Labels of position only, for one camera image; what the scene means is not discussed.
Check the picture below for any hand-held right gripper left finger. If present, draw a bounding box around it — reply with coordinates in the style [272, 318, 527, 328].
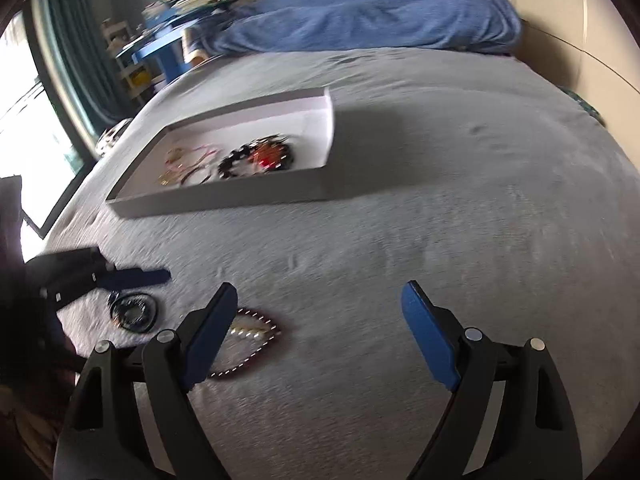
[52, 281, 239, 480]

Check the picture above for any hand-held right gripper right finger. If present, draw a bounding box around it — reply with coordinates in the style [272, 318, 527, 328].
[401, 280, 583, 480]

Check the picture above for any window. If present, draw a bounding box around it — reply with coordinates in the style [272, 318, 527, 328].
[0, 10, 86, 241]

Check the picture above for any black bead bracelet with star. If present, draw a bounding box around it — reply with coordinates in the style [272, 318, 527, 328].
[180, 167, 216, 188]

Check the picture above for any large black bead bracelet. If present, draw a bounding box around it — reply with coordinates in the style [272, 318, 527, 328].
[217, 142, 261, 181]

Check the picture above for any teal curtain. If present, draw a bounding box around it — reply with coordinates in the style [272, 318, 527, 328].
[47, 0, 131, 136]

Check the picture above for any pink cord bracelet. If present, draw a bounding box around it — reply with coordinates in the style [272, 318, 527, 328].
[167, 144, 223, 171]

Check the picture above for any blue desk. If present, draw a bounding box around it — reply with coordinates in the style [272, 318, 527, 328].
[116, 5, 231, 86]

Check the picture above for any white shelf rack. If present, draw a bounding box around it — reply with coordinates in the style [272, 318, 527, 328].
[102, 20, 166, 106]

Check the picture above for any blue beaded black hair tie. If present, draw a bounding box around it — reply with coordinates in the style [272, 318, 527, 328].
[109, 292, 160, 333]

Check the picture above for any green patterned cloth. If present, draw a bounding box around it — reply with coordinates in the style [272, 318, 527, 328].
[560, 87, 603, 121]

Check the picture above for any blue blanket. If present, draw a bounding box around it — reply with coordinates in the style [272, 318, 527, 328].
[182, 0, 523, 56]

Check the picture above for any stack of papers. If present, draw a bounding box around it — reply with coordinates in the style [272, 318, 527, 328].
[145, 0, 236, 16]

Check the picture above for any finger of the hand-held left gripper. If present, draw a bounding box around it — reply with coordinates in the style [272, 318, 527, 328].
[97, 267, 172, 293]

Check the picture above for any red gold charm bracelet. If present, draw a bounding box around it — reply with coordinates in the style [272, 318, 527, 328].
[247, 135, 293, 171]

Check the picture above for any shallow grey cardboard box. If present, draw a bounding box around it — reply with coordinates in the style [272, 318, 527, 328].
[105, 87, 335, 218]

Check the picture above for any dark red bead bracelet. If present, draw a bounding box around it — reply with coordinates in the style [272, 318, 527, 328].
[207, 307, 283, 381]

